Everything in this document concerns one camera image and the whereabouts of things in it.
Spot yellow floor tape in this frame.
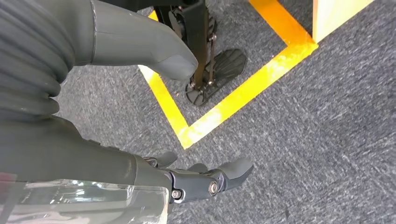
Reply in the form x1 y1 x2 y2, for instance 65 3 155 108
137 0 319 151

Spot light wooden desk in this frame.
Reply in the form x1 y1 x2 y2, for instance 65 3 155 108
312 0 375 44

